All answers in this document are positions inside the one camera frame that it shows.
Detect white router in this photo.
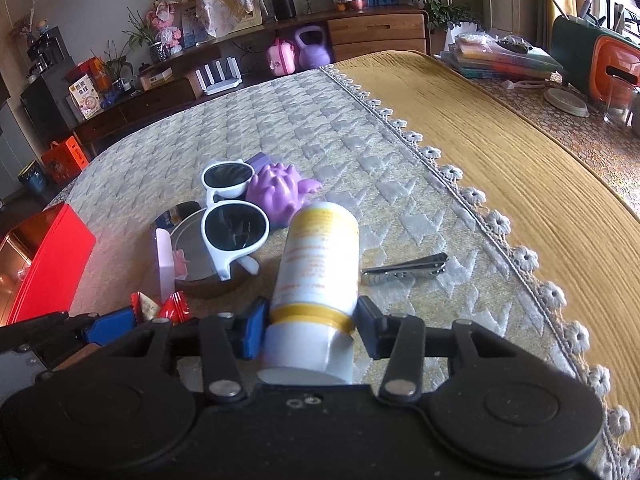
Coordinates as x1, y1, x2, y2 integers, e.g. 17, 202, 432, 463
194, 58, 242, 97

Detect teal bin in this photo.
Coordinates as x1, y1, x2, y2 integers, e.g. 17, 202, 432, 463
17, 160, 49, 195

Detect small potted plant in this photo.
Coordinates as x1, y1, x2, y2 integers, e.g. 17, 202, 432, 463
124, 9, 170, 64

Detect small wooden box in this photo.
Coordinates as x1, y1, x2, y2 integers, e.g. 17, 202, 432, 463
138, 70, 176, 91

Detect stack of books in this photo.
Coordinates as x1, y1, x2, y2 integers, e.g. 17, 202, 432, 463
440, 32, 567, 81

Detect golden yellow table runner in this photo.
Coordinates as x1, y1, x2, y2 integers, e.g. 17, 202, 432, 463
331, 49, 640, 391

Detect white shallow dish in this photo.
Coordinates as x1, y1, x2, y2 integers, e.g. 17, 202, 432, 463
543, 87, 591, 119

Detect small dark blue tin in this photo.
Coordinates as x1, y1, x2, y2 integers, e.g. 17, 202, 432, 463
151, 201, 202, 234

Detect yellow printed box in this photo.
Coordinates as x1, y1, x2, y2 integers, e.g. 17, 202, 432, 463
68, 74, 104, 120

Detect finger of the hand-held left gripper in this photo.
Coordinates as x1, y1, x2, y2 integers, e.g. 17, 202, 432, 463
0, 307, 138, 357

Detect metal nail clipper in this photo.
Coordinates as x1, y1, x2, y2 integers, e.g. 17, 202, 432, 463
361, 253, 449, 286

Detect patterned lace tablecloth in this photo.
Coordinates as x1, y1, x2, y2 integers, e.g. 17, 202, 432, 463
472, 72, 640, 203

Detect orange tissue box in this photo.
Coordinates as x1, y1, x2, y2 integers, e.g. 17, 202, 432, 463
587, 34, 640, 107

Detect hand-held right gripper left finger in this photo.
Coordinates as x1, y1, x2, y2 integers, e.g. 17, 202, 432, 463
107, 297, 271, 404

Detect black coffee machine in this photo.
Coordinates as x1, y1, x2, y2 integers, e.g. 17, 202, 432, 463
26, 26, 67, 77

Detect orange gift box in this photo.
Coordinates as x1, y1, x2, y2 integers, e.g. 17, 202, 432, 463
40, 134, 90, 184

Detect purple kettlebell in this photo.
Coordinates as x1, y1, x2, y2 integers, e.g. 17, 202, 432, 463
293, 25, 334, 69

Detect green storage container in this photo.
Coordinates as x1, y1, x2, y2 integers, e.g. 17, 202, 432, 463
550, 14, 627, 87

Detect clear glass cup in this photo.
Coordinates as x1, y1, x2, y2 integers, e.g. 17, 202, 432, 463
602, 71, 639, 127

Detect pink toy case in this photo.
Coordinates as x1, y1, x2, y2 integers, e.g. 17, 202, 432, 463
266, 39, 296, 77

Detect pink white box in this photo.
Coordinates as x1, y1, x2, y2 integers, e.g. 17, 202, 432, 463
155, 227, 176, 307

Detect red tin box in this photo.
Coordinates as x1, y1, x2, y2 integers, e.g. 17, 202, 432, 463
0, 203, 97, 329

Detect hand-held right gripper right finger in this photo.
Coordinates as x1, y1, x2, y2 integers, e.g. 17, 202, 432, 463
356, 296, 502, 404

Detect wooden tv cabinet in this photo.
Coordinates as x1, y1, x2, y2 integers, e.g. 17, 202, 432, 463
74, 4, 432, 157

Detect white sunglasses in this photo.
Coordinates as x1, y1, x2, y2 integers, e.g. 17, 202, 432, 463
200, 159, 272, 281

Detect pink doll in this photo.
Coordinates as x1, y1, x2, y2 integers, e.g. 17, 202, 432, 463
146, 0, 184, 54

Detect red candy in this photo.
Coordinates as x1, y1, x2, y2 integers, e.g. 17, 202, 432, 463
157, 292, 194, 324
130, 292, 161, 322

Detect white yellow spray bottle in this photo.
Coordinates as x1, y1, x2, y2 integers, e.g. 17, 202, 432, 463
257, 201, 361, 386

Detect black mini fridge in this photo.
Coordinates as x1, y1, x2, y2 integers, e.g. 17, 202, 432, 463
20, 66, 87, 135

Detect green plant in white pot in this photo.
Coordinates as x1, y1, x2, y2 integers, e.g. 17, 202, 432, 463
399, 0, 482, 55

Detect purple monster toy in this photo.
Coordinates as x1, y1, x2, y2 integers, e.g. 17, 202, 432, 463
245, 162, 321, 226

